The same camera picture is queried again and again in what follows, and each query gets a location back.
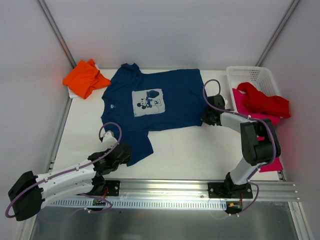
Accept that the red t shirt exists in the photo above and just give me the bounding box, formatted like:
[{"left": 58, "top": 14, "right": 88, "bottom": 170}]
[{"left": 237, "top": 82, "right": 291, "bottom": 119}]

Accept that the blue printed t shirt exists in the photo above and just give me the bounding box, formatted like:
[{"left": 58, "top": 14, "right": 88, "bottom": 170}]
[{"left": 101, "top": 63, "right": 207, "bottom": 167}]

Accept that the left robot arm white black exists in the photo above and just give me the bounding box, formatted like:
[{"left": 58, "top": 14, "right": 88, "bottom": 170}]
[{"left": 5, "top": 143, "right": 132, "bottom": 222}]

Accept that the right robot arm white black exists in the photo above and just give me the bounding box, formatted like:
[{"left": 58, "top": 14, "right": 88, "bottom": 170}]
[{"left": 201, "top": 94, "right": 281, "bottom": 199}]

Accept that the white plastic basket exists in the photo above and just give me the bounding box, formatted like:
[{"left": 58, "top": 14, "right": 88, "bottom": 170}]
[{"left": 226, "top": 66, "right": 282, "bottom": 112}]

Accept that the pink t shirt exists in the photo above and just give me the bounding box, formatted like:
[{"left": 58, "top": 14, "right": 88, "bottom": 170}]
[{"left": 232, "top": 88, "right": 283, "bottom": 173}]

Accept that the orange folded t shirt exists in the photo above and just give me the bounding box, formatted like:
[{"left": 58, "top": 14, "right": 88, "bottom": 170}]
[{"left": 62, "top": 59, "right": 111, "bottom": 100}]

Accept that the right corner metal profile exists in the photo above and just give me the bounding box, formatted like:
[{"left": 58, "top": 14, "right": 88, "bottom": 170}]
[{"left": 255, "top": 0, "right": 302, "bottom": 67}]

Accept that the corner metal profile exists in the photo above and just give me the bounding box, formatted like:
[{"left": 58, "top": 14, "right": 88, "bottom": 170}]
[
  {"left": 36, "top": 0, "right": 77, "bottom": 69},
  {"left": 255, "top": 0, "right": 302, "bottom": 67}
]

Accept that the left corner metal profile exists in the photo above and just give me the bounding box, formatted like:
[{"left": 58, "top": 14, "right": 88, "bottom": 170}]
[{"left": 36, "top": 0, "right": 77, "bottom": 69}]

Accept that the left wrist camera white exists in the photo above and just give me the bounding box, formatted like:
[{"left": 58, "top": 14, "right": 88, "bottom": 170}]
[{"left": 99, "top": 131, "right": 117, "bottom": 148}]

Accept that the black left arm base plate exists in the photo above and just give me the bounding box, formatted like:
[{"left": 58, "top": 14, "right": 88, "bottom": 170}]
[{"left": 75, "top": 178, "right": 121, "bottom": 197}]

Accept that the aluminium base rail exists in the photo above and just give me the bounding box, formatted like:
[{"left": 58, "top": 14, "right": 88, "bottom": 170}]
[{"left": 29, "top": 176, "right": 300, "bottom": 202}]

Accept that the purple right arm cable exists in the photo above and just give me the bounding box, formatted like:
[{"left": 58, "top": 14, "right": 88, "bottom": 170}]
[{"left": 202, "top": 78, "right": 279, "bottom": 217}]

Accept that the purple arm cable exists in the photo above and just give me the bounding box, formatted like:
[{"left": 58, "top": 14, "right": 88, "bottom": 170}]
[
  {"left": 202, "top": 78, "right": 279, "bottom": 217},
  {"left": 4, "top": 121, "right": 123, "bottom": 215}
]

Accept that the white slotted cable duct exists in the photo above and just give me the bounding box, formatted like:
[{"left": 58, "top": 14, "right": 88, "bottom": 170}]
[{"left": 50, "top": 197, "right": 227, "bottom": 211}]

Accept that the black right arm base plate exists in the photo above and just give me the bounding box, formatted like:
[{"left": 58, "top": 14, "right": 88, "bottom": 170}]
[{"left": 207, "top": 182, "right": 253, "bottom": 199}]

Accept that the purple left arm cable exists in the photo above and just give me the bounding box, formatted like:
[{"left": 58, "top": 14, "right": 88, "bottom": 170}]
[{"left": 4, "top": 121, "right": 123, "bottom": 215}]

